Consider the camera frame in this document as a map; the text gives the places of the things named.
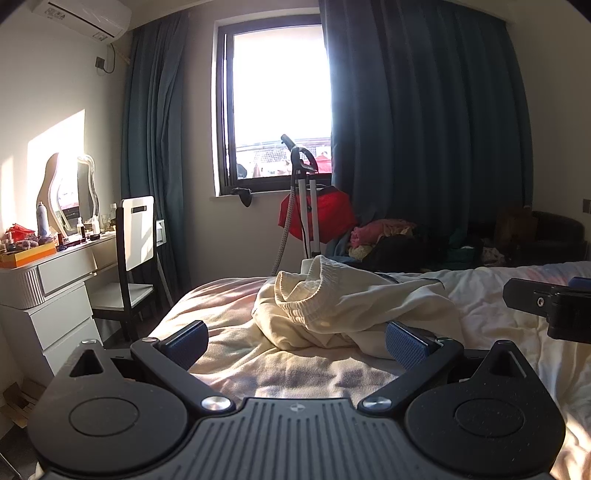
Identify cream pants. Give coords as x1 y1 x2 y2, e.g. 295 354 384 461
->
252 255 468 360

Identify bed with pastel sheet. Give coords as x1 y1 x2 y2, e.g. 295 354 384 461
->
147 261 591 480

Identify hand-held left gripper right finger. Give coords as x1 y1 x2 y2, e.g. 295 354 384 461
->
358 322 533 412

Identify narrow teal curtain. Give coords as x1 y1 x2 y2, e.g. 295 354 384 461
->
120 11 193 303

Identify brown paper bag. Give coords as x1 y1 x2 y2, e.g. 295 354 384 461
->
495 205 539 246

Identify garment steamer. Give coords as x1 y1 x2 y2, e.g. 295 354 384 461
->
269 134 325 278

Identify white dressing table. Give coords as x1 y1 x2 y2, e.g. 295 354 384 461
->
0 230 122 386

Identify black garment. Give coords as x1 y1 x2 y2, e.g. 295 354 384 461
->
367 234 450 274

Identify white and black chair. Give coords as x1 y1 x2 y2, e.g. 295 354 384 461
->
89 196 168 343

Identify red pouch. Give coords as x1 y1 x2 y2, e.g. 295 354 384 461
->
6 223 36 244

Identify pink garment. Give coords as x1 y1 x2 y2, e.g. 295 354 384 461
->
349 219 419 251

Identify air conditioner power cable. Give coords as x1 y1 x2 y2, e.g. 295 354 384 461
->
95 41 117 75

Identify red garment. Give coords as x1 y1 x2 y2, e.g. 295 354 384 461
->
278 185 359 244

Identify green garment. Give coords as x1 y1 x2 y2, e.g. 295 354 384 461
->
444 225 485 269

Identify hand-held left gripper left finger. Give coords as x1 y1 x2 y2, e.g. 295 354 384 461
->
69 320 234 414

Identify cardboard box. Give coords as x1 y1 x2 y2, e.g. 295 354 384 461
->
0 377 48 431

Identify window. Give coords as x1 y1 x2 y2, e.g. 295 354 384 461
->
213 21 334 198

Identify wide teal curtain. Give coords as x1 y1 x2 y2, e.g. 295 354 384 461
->
318 0 537 261

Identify wavy frame mirror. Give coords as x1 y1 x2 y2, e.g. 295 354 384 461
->
36 152 100 237

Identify orange box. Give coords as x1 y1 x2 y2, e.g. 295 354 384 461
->
0 243 57 270

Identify white air conditioner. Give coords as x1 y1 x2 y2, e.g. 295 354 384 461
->
31 0 133 43

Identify black armchair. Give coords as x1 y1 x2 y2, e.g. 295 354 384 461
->
470 210 588 269

